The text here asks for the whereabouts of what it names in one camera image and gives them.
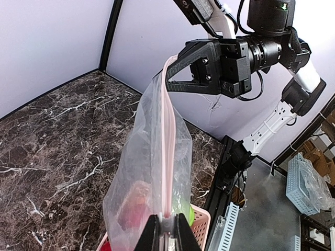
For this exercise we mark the pink plastic basket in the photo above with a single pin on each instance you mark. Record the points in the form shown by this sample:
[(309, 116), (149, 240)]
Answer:
[(200, 229)]

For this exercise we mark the white cable duct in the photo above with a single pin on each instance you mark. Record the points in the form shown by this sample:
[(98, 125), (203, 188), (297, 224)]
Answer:
[(224, 229)]

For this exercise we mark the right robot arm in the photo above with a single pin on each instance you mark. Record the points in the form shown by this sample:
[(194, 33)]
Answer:
[(272, 39)]

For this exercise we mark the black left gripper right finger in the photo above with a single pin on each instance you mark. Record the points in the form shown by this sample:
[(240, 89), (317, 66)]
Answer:
[(183, 235)]

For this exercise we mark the green apple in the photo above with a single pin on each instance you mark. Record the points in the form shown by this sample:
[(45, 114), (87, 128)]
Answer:
[(191, 216)]

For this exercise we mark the clear zip top bag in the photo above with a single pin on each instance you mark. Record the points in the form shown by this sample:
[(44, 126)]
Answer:
[(158, 151)]

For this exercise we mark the red ball fruit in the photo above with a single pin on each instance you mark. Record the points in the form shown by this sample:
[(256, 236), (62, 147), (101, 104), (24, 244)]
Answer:
[(135, 207)]

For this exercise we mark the black right frame post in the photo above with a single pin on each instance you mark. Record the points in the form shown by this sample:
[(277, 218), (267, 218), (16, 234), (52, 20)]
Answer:
[(110, 31)]

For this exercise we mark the light blue basket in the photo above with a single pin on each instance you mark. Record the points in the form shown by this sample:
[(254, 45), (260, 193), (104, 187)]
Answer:
[(296, 190)]

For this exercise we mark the black front rail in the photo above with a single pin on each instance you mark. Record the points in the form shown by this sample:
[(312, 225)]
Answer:
[(234, 160)]

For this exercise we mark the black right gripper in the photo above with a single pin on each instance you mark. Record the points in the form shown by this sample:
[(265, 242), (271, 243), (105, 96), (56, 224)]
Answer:
[(225, 71)]

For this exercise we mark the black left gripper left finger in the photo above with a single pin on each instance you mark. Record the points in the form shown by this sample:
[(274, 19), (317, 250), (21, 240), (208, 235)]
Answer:
[(150, 238)]

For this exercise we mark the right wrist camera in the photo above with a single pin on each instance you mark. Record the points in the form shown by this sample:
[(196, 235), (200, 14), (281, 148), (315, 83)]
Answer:
[(215, 18)]

